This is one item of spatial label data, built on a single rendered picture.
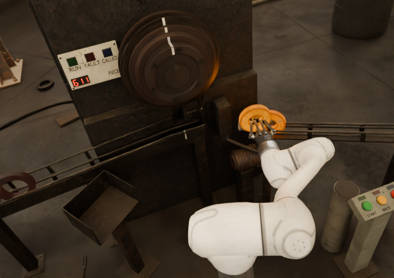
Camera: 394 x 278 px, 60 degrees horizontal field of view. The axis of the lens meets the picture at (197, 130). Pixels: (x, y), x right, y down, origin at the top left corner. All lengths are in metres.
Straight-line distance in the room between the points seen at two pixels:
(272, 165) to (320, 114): 1.69
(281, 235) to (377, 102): 2.54
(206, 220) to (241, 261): 0.14
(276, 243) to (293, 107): 2.32
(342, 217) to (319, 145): 0.62
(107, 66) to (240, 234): 1.08
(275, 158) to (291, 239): 0.62
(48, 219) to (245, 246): 1.97
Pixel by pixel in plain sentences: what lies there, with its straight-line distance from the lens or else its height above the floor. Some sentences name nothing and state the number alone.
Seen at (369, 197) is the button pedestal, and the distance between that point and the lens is 1.71.
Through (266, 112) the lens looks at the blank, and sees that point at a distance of 1.65.
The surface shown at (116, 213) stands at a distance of 1.70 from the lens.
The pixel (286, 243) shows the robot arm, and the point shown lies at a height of 1.18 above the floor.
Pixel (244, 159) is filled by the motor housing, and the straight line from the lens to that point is 1.92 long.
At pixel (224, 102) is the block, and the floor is 0.80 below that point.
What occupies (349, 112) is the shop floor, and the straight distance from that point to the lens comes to 3.11.
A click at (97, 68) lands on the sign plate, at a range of 1.67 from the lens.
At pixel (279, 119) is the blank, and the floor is 0.75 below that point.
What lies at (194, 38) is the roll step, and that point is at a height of 1.24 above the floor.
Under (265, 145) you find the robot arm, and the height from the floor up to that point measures 0.87.
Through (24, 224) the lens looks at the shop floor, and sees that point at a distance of 2.74.
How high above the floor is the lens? 1.91
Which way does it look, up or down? 41 degrees down
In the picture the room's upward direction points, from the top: 9 degrees counter-clockwise
